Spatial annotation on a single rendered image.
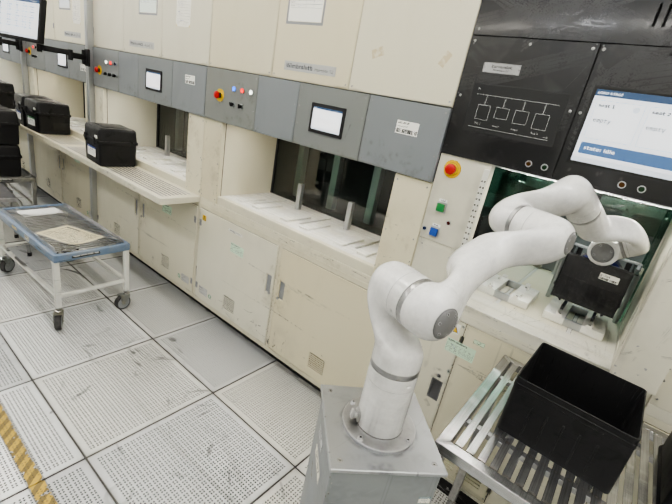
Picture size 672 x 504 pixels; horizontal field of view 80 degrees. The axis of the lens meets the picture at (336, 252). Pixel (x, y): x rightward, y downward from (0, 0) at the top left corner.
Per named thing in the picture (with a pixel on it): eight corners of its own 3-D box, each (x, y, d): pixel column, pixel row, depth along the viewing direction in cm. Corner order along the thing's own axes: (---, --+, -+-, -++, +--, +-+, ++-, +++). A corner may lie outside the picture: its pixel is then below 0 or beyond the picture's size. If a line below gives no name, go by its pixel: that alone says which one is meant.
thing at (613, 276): (541, 301, 156) (573, 225, 146) (551, 290, 172) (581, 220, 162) (613, 330, 143) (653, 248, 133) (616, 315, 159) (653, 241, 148)
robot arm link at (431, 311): (382, 320, 95) (428, 361, 83) (374, 281, 89) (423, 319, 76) (526, 232, 112) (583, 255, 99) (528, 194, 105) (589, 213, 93)
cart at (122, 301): (-7, 271, 277) (-15, 204, 260) (75, 256, 318) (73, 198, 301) (55, 334, 228) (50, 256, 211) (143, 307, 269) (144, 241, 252)
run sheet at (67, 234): (32, 233, 238) (31, 230, 237) (67, 224, 259) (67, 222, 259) (73, 247, 231) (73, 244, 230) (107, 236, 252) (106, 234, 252)
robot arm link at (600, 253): (621, 230, 130) (588, 237, 136) (618, 236, 120) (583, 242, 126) (628, 255, 130) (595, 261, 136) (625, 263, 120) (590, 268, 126)
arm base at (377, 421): (347, 453, 93) (363, 389, 86) (337, 395, 110) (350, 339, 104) (424, 457, 96) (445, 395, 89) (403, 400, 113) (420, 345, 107)
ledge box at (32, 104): (22, 127, 353) (19, 95, 344) (58, 129, 375) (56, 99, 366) (37, 133, 337) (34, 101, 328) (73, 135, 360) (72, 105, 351)
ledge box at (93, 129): (81, 157, 290) (79, 119, 281) (121, 158, 311) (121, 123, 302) (97, 167, 273) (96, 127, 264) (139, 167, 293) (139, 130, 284)
